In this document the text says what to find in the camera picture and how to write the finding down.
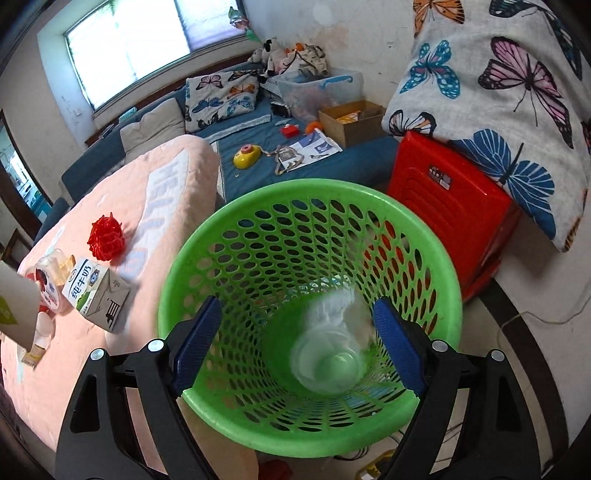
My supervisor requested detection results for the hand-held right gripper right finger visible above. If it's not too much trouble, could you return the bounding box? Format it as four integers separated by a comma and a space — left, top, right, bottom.
372, 298, 541, 480

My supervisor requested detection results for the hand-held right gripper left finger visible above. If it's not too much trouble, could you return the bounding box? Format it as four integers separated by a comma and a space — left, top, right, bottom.
54, 295, 223, 480

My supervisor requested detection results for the clear plastic cup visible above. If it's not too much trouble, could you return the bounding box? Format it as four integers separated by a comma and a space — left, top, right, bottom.
290, 288, 375, 395

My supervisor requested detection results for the white milk carton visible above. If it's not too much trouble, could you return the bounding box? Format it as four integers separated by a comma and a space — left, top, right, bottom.
62, 257, 132, 333

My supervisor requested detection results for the red net ball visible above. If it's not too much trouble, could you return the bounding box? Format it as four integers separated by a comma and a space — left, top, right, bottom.
89, 213, 125, 261

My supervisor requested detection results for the green plastic mesh basket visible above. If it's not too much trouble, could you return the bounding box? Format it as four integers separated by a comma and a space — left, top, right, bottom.
158, 179, 463, 459

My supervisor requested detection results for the yellow power strip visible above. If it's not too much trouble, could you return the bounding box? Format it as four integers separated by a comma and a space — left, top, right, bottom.
355, 450, 395, 480

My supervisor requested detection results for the red plastic stool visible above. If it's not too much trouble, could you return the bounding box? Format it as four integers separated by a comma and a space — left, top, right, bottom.
387, 130, 522, 303

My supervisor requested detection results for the small white cup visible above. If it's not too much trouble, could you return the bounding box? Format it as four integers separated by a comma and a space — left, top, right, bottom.
34, 311, 56, 347

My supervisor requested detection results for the pink fleece blanket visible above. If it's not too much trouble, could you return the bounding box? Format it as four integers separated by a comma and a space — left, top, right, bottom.
0, 136, 259, 480

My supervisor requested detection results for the clear plastic container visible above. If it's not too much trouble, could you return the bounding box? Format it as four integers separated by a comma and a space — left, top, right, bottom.
37, 249, 77, 284

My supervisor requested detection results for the small red label yogurt cup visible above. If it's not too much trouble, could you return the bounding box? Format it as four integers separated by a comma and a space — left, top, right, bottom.
28, 265, 63, 315

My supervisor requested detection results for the blue bed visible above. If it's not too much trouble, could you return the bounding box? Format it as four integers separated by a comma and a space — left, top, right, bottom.
61, 65, 400, 208

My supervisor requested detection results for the white paper carton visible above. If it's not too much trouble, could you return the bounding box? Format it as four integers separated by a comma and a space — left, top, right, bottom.
0, 261, 41, 348

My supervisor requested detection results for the yellow toy phone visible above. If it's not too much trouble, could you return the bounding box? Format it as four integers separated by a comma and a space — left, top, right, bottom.
233, 144, 262, 170

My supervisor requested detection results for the cardboard box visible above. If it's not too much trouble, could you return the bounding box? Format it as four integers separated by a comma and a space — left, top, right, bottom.
318, 100, 387, 149

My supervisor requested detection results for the open magazine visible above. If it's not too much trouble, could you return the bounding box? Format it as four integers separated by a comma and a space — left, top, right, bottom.
288, 129, 343, 162

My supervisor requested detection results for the beige pillow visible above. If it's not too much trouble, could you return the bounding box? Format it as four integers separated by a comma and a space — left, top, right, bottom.
120, 98, 186, 153

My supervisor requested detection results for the butterfly print pillow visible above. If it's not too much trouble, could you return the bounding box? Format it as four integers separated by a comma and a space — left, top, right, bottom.
185, 71, 260, 134

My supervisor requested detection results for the butterfly print quilt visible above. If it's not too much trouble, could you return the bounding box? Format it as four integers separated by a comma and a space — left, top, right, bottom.
382, 0, 591, 252

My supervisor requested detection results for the clear storage bin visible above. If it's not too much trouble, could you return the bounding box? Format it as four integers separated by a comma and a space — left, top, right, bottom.
268, 69, 365, 118

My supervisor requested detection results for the window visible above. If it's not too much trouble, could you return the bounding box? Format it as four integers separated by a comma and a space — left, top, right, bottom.
64, 0, 245, 112

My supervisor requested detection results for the pile of stuffed toys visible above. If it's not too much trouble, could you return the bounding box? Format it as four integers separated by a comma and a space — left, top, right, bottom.
247, 39, 329, 77

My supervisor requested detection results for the artificial flower decoration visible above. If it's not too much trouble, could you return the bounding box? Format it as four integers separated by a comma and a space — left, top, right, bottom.
228, 7, 259, 42

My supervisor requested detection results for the white floor cable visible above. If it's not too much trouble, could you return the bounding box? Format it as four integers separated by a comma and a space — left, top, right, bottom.
496, 277, 591, 361

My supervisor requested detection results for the beige chain strap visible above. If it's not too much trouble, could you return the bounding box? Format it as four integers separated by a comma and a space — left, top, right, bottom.
274, 145, 305, 176

